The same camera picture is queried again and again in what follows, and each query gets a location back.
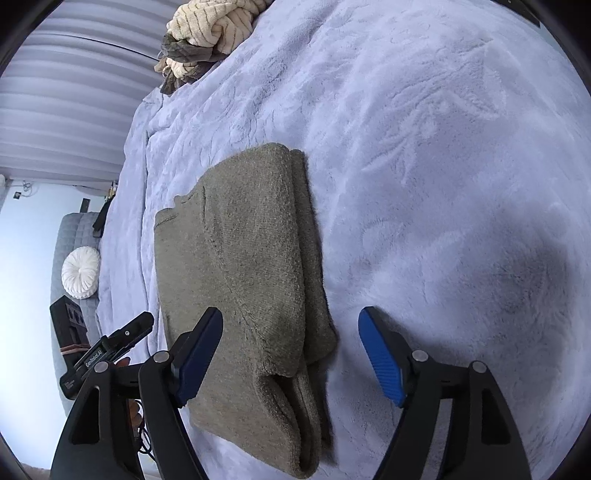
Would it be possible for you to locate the person's left hand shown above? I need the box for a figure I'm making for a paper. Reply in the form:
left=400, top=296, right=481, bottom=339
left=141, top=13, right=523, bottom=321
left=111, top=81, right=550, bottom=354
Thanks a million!
left=116, top=357, right=145, bottom=432

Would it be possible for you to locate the black cable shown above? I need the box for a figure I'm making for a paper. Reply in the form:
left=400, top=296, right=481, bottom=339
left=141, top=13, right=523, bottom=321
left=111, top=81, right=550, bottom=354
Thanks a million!
left=137, top=422, right=154, bottom=460

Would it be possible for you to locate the grey quilted sofa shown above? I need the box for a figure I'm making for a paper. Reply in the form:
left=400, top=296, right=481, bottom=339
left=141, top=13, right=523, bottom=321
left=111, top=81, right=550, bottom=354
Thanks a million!
left=50, top=212, right=105, bottom=325

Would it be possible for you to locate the black box device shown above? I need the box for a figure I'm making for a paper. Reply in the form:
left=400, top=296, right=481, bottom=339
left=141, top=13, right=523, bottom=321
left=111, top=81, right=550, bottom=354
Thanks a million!
left=49, top=296, right=100, bottom=357

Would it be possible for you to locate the brown knit garment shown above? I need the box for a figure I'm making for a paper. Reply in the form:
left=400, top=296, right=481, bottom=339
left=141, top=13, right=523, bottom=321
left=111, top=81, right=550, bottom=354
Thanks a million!
left=159, top=34, right=223, bottom=96

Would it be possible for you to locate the olive green knit sweater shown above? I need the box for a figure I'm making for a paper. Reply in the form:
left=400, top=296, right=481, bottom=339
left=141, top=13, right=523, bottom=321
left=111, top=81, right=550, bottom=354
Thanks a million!
left=154, top=142, right=341, bottom=479

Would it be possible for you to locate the lavender fleece blanket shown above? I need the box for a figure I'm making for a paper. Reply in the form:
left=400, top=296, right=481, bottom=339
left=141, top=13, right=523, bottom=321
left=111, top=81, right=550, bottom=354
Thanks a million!
left=95, top=0, right=591, bottom=480

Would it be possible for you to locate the grey pleated curtain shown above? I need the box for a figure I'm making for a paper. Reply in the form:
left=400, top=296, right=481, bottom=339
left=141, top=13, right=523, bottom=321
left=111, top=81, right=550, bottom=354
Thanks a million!
left=0, top=0, right=186, bottom=186

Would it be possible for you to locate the pile of beige brown clothes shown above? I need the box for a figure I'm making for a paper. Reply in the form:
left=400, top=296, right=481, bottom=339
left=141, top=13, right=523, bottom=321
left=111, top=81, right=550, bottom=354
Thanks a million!
left=154, top=0, right=274, bottom=82

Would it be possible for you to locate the round white pleated cushion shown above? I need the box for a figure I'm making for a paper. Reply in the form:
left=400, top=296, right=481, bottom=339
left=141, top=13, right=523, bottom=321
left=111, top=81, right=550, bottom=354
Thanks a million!
left=61, top=246, right=102, bottom=296

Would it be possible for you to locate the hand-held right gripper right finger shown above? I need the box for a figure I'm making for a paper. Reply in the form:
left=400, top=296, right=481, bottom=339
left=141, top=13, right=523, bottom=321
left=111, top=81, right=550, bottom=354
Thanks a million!
left=358, top=305, right=533, bottom=480

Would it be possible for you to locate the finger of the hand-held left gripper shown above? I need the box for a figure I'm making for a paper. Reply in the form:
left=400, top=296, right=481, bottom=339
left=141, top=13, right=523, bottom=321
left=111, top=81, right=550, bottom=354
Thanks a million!
left=107, top=311, right=155, bottom=357

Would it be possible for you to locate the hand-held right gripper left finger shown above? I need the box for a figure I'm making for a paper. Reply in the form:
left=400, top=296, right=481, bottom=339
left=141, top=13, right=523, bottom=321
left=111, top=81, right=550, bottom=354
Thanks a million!
left=48, top=306, right=225, bottom=480

